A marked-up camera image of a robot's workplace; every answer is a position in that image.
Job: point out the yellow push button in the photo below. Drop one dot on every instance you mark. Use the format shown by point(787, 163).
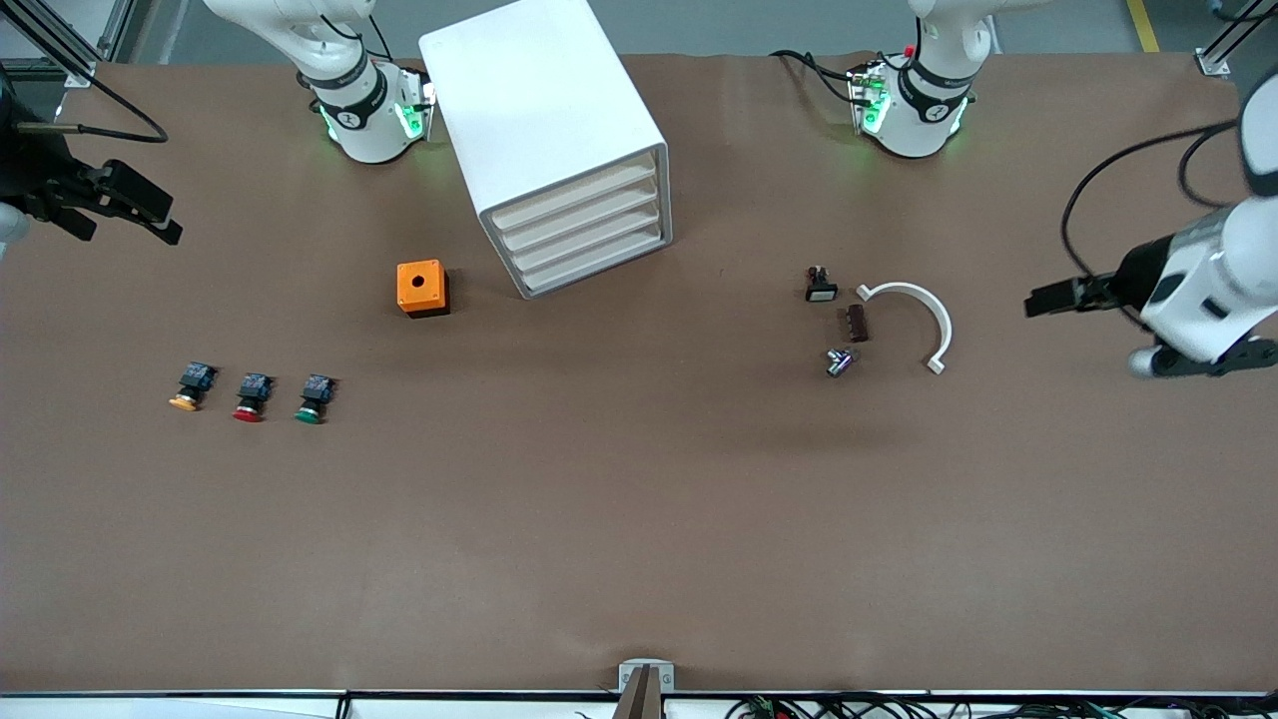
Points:
point(195, 379)

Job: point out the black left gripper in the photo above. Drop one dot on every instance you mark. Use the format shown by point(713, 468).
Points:
point(1135, 274)

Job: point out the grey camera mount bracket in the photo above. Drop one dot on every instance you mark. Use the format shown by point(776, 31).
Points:
point(664, 679)

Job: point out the aluminium frame post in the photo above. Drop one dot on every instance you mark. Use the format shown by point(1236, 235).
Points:
point(85, 72)
point(1213, 62)

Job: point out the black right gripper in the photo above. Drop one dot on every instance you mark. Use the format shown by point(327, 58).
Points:
point(38, 176)

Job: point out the black rectangular white-faced switch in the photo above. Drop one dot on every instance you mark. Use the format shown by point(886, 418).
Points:
point(821, 292)

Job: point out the white table frame rail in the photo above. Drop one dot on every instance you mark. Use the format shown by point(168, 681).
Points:
point(150, 711)

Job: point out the green push button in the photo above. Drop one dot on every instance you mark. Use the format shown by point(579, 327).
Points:
point(318, 387)

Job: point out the red push button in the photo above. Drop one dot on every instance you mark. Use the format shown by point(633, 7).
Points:
point(255, 387)

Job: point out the dark brown terminal block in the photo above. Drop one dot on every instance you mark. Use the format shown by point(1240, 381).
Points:
point(858, 323)

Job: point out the orange button enclosure box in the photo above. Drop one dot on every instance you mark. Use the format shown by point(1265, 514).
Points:
point(419, 285)

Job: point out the white curved pipe clamp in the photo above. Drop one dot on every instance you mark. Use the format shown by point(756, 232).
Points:
point(939, 320)

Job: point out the chrome valve fitting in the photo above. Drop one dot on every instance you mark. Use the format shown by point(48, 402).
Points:
point(839, 362)

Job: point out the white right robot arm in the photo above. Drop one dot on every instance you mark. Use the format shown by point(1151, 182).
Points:
point(369, 130)

